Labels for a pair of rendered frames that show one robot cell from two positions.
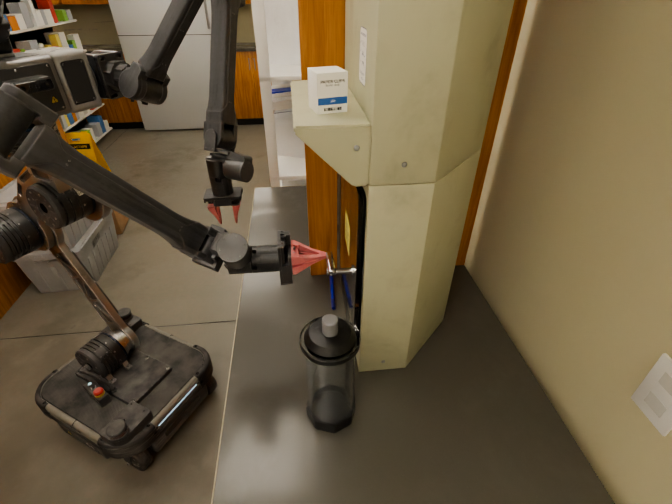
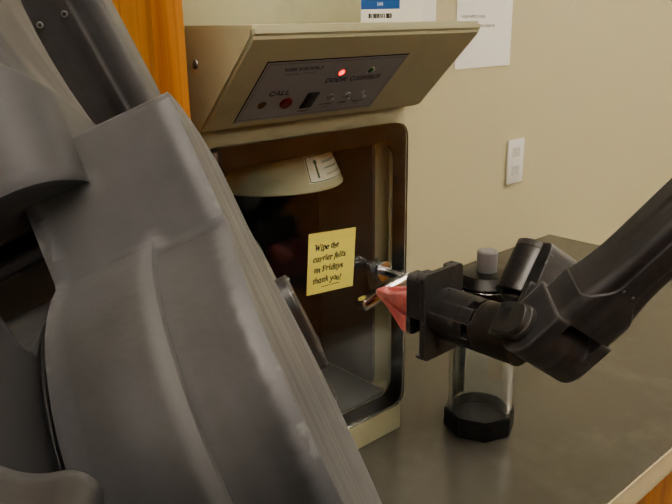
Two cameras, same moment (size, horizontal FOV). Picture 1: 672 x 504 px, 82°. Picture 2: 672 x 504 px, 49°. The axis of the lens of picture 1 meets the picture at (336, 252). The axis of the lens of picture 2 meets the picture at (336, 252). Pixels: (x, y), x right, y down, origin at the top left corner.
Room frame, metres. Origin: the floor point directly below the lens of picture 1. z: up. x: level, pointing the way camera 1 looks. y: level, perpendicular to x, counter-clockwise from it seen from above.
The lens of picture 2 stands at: (1.20, 0.66, 1.51)
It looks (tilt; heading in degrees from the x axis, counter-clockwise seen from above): 18 degrees down; 234
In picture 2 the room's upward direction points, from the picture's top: 1 degrees counter-clockwise
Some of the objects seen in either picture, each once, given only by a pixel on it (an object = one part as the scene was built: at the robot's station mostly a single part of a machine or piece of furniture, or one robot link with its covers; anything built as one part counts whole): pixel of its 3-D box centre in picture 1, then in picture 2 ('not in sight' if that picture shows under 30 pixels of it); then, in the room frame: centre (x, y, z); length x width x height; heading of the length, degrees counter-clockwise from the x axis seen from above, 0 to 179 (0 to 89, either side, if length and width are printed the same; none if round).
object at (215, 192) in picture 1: (221, 186); not in sight; (0.99, 0.32, 1.21); 0.10 x 0.07 x 0.07; 97
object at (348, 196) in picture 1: (347, 244); (318, 297); (0.73, -0.03, 1.19); 0.30 x 0.01 x 0.40; 6
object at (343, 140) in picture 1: (324, 126); (343, 72); (0.72, 0.02, 1.46); 0.32 x 0.11 x 0.10; 6
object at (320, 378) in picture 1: (330, 374); (482, 350); (0.47, 0.01, 1.06); 0.11 x 0.11 x 0.21
